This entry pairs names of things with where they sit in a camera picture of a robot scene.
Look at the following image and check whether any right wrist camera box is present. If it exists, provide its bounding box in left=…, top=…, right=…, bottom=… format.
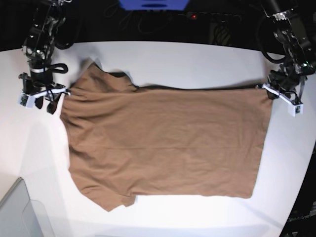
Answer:
left=18, top=92, right=36, bottom=108

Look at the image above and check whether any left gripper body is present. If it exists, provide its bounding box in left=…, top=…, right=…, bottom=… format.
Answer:
left=256, top=70, right=306, bottom=104

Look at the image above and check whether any grey plastic bin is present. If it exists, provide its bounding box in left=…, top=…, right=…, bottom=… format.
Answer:
left=0, top=178, right=55, bottom=237

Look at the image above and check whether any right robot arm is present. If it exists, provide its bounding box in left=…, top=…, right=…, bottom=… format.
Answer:
left=18, top=0, right=74, bottom=114

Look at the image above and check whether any blue panel with oval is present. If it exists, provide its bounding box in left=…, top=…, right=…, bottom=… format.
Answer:
left=119, top=0, right=189, bottom=11

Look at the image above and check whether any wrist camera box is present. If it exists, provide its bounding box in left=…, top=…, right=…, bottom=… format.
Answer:
left=18, top=92, right=36, bottom=108
left=288, top=103, right=304, bottom=117

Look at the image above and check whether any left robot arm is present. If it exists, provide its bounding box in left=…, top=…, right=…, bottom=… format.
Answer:
left=255, top=0, right=316, bottom=107

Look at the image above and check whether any black power strip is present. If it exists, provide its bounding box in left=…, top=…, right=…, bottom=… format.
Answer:
left=185, top=11, right=242, bottom=23

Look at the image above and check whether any brown t-shirt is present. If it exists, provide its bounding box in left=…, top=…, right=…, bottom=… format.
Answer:
left=60, top=64, right=272, bottom=211

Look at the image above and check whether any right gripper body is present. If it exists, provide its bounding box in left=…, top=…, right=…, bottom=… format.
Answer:
left=18, top=73, right=71, bottom=101

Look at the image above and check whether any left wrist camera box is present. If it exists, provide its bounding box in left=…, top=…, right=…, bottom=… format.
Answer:
left=288, top=103, right=304, bottom=117

